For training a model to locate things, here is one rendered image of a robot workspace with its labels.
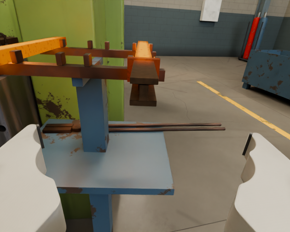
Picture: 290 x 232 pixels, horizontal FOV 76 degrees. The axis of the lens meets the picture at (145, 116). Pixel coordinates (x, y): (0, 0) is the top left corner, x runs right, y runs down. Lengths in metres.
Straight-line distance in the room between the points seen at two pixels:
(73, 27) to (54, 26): 0.07
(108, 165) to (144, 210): 0.89
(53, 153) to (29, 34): 0.45
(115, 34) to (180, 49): 6.16
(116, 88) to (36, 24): 0.63
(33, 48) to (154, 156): 0.38
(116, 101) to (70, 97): 0.51
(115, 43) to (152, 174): 0.89
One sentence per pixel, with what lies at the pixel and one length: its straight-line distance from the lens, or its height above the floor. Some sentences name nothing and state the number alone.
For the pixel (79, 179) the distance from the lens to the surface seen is 0.47.
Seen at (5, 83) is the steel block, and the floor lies 0.90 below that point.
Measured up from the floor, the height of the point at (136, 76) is 1.04.
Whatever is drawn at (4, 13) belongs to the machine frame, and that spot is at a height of 1.09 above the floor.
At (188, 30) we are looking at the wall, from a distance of 7.31.
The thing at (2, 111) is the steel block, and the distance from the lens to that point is 0.72.
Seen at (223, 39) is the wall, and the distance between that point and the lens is 8.07.
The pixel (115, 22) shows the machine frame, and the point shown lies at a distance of 1.19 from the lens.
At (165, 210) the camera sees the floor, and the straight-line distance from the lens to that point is 1.37.
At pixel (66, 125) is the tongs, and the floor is 0.78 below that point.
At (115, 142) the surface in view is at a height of 0.77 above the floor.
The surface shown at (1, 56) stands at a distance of 0.39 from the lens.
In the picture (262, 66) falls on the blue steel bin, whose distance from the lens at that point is 3.94.
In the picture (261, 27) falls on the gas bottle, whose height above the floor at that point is 1.10.
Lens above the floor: 1.09
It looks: 27 degrees down
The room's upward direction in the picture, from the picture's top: 3 degrees clockwise
